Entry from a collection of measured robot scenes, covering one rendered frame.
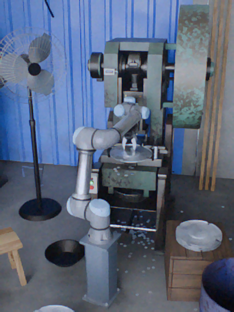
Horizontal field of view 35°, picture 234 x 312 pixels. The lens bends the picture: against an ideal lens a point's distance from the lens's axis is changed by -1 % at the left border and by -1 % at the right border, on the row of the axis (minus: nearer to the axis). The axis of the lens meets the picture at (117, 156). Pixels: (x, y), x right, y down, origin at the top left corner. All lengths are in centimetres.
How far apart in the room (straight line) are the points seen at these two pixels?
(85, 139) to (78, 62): 195
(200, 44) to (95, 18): 178
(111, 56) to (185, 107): 62
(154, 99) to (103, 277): 120
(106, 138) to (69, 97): 201
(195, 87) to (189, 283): 118
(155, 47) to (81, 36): 148
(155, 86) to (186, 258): 112
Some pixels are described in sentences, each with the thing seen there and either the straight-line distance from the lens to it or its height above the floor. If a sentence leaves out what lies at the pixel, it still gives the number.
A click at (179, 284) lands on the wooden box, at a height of 14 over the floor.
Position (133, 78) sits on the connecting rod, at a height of 126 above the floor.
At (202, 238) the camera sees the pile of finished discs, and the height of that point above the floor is 39.
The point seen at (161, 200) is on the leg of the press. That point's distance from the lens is 262.
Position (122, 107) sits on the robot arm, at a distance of 234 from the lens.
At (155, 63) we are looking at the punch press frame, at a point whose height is 137.
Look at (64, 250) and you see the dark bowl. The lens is 290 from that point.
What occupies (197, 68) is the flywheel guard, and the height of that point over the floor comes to 139.
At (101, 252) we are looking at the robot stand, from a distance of 218.
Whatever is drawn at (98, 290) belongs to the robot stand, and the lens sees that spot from 239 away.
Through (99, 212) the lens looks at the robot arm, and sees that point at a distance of 208.
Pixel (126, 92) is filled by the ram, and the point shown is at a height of 116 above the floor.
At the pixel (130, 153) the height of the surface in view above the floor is 79.
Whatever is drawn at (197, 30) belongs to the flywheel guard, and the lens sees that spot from 228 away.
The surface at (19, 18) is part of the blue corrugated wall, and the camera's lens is 410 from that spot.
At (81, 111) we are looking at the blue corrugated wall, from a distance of 401.
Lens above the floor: 173
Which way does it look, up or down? 22 degrees down
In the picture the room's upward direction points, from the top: straight up
